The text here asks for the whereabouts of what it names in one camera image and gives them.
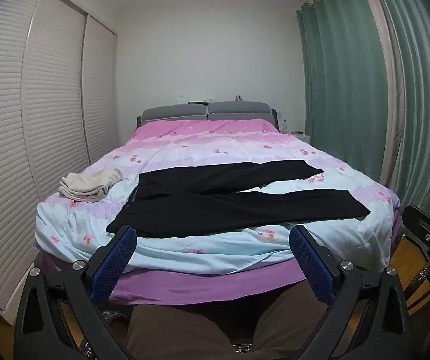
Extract black pants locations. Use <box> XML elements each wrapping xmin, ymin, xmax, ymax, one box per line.
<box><xmin>105</xmin><ymin>160</ymin><xmax>372</xmax><ymax>239</ymax></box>

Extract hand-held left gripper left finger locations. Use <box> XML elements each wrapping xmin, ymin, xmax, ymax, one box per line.
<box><xmin>14</xmin><ymin>225</ymin><xmax>138</xmax><ymax>360</ymax></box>

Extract folded beige clothes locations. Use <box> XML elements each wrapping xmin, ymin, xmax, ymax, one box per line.
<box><xmin>58</xmin><ymin>168</ymin><xmax>123</xmax><ymax>200</ymax></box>

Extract grey headboard cushion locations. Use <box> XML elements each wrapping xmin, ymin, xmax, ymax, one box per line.
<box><xmin>141</xmin><ymin>106</ymin><xmax>208</xmax><ymax>124</ymax></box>
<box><xmin>207</xmin><ymin>101</ymin><xmax>273</xmax><ymax>121</ymax></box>

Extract white louvered wardrobe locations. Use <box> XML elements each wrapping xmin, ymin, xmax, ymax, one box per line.
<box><xmin>0</xmin><ymin>0</ymin><xmax>119</xmax><ymax>312</ymax></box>

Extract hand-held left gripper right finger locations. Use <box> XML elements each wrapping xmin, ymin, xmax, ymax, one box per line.
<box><xmin>289</xmin><ymin>224</ymin><xmax>412</xmax><ymax>360</ymax></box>

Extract person's legs in brown trousers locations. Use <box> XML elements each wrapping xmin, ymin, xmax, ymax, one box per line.
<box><xmin>125</xmin><ymin>280</ymin><xmax>330</xmax><ymax>360</ymax></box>

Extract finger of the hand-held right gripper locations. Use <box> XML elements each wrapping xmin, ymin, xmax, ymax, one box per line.
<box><xmin>402</xmin><ymin>204</ymin><xmax>430</xmax><ymax>257</ymax></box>

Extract bed with purple sheet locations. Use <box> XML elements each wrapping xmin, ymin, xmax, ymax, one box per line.
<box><xmin>31</xmin><ymin>108</ymin><xmax>406</xmax><ymax>307</ymax></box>

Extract beige sheer curtain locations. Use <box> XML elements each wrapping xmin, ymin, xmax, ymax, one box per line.
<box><xmin>365</xmin><ymin>0</ymin><xmax>412</xmax><ymax>197</ymax></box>

